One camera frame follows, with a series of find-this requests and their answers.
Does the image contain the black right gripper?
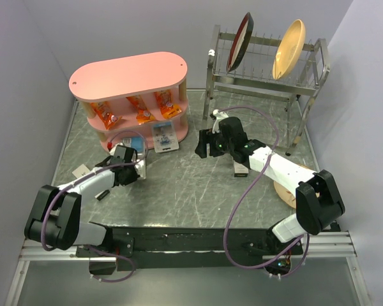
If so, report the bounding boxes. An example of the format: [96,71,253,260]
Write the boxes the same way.
[195,128,234,158]

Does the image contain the blue boxed razor pack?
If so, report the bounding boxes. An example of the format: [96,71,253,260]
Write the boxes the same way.
[152,122,179,153]
[123,136,146,180]

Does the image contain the white black slim box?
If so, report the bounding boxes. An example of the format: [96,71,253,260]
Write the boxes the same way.
[72,164,111,201]
[233,161,249,177]

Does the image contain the orange razor pack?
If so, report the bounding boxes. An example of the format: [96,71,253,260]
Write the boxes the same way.
[154,89,182,119]
[127,95,156,125]
[90,101,124,130]

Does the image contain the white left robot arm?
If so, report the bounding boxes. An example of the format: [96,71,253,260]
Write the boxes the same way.
[24,145,140,256]

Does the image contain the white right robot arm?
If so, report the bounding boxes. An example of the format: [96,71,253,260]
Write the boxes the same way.
[195,117,345,254]

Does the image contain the pink three-tier shelf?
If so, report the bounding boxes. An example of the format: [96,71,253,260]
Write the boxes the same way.
[69,52,188,151]

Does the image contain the metal dish rack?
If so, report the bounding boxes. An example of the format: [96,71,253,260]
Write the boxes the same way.
[202,25,331,154]

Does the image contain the beige flat plate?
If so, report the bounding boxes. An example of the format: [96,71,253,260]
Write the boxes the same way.
[273,164,314,209]

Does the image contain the dark red plate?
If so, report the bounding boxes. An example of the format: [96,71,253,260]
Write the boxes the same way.
[227,12,254,73]

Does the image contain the yellow plate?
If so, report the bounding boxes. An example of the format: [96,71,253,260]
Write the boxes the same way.
[272,19,306,80]

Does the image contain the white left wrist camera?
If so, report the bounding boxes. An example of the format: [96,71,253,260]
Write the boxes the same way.
[109,143,124,156]

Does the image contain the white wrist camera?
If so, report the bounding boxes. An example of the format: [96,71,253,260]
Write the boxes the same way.
[109,143,124,156]
[211,109,229,133]

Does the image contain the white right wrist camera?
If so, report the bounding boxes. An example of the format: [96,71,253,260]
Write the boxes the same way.
[211,109,229,133]

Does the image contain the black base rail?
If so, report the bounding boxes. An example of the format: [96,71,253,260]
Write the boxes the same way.
[73,222,342,275]

